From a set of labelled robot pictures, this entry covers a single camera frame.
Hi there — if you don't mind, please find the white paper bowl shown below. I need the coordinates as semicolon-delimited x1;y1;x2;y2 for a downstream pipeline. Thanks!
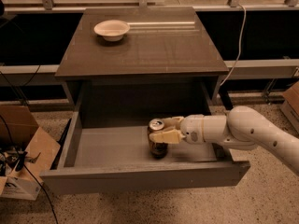
93;20;130;42

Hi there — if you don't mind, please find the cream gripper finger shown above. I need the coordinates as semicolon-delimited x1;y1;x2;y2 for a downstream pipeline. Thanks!
149;127;185;144
163;116;184;130

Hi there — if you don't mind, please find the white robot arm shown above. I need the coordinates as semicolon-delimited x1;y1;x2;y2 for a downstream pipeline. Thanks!
149;106;299;174

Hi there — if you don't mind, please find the cardboard box on right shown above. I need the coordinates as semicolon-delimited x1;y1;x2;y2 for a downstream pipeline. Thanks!
280;81;299;133

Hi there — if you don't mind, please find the open grey top drawer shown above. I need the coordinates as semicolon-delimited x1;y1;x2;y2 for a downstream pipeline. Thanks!
39;83;251;196

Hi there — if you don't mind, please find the cardboard box on left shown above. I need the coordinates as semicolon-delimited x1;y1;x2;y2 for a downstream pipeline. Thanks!
0;105;60;200

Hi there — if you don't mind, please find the orange soda can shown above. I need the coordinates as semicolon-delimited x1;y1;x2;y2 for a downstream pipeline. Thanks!
147;119;168;159

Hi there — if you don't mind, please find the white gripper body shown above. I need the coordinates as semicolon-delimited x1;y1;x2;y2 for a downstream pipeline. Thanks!
180;115;204;144

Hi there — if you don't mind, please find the cardboard box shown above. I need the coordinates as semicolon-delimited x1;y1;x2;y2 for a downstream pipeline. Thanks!
280;81;299;133
0;105;60;200

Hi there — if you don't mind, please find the black cable on floor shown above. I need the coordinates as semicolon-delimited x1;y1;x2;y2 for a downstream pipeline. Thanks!
0;114;60;224

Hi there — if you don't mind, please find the grey cabinet with top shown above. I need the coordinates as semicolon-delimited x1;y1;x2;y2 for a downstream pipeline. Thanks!
56;7;227;114

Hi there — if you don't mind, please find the white cable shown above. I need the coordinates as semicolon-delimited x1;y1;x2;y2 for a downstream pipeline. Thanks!
219;4;247;88

